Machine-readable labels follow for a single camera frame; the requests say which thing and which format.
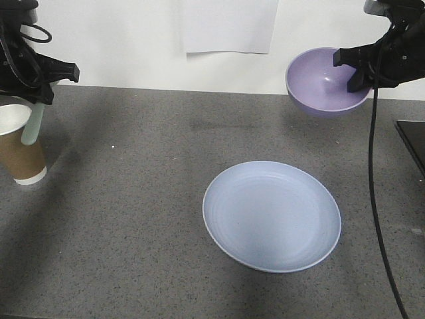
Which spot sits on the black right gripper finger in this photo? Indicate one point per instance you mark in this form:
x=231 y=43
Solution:
x=360 y=80

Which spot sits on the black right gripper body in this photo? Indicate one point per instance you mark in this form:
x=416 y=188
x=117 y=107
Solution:
x=396 y=58

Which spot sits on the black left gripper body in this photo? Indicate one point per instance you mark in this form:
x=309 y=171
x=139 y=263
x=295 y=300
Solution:
x=27 y=74

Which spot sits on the purple plastic bowl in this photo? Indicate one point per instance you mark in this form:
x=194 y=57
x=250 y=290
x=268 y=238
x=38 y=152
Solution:
x=319 y=88

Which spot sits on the pale green plastic spoon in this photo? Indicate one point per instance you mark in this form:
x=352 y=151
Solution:
x=33 y=125

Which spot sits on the brown paper cup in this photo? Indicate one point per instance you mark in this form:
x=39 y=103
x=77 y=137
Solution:
x=24 y=162

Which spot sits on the light blue plate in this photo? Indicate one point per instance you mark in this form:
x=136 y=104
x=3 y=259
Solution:
x=271 y=216

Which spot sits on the black induction cooktop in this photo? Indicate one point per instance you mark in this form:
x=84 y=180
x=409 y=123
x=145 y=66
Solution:
x=412 y=134

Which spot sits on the white paper sheet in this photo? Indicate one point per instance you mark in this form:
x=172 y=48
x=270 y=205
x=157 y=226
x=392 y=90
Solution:
x=228 y=26

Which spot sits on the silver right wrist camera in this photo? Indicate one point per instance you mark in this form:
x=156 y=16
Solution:
x=376 y=7

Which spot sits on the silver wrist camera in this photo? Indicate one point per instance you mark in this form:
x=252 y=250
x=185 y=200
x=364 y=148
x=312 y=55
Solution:
x=19 y=11
x=376 y=7

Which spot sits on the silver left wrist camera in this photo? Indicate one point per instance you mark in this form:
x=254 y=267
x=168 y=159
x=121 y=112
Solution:
x=19 y=11

